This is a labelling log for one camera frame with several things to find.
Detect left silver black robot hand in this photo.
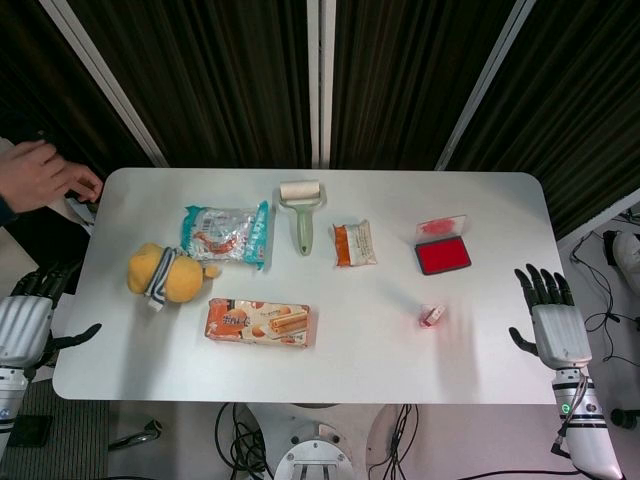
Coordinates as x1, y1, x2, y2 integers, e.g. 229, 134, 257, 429
0, 259, 104, 372

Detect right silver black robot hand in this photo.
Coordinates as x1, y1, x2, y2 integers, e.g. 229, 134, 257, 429
508, 264, 593, 371

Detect bare person hand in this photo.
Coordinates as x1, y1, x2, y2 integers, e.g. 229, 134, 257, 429
0, 139, 105, 215

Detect small red stamp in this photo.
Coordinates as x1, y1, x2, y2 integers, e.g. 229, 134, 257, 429
418, 303, 447, 331

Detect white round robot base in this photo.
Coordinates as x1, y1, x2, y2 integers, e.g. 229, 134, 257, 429
243, 402, 402, 480

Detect dark ribbed partition panel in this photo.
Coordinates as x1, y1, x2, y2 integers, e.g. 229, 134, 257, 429
439, 0, 640, 237
66, 0, 317, 169
0, 0, 157, 174
329, 0, 512, 170

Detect black box device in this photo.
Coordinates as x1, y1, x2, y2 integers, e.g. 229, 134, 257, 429
601, 229, 619, 267

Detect white shoe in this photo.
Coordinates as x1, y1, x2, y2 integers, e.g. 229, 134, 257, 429
611, 231, 640, 287

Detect black cylindrical floor object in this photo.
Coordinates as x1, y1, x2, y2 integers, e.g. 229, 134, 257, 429
611, 406, 640, 430

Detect black phone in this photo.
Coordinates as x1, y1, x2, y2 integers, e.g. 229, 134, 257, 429
8, 414, 54, 449

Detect white partition base bar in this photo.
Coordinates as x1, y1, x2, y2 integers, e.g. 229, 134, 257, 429
554, 187, 640, 242

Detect grey ribbed floor mat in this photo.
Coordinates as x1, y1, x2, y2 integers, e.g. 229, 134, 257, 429
0, 383, 110, 480

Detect red ink pad case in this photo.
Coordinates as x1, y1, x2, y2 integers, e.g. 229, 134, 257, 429
413, 214, 474, 277

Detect chrome metal floor piece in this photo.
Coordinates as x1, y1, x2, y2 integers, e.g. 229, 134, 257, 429
108, 419, 164, 450

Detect yellow plush toy with scarf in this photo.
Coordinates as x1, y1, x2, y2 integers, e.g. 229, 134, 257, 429
126, 241, 224, 314

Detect teal silver snack bag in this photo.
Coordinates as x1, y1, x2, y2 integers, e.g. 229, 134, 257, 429
179, 199, 272, 273

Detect orange white snack packet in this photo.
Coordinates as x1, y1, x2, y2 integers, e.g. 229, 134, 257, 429
327, 218, 378, 269

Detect orange egg roll box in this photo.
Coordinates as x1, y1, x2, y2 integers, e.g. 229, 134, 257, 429
205, 297, 318, 350

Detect black floor cable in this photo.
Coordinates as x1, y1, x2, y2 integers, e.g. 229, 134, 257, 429
583, 307, 640, 332
569, 230, 617, 362

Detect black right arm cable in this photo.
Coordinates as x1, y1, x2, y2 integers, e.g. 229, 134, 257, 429
549, 368, 597, 459

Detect white slanted partition post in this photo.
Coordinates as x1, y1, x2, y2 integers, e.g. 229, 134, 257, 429
38, 0, 170, 169
433, 0, 537, 172

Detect black cable under table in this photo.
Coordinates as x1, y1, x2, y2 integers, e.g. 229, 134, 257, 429
214, 402, 275, 480
383, 403, 422, 480

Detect green handled lint roller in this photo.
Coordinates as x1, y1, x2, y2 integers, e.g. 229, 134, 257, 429
277, 179, 329, 258

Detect white upright partition post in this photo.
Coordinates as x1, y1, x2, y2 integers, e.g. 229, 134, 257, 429
305, 0, 336, 169

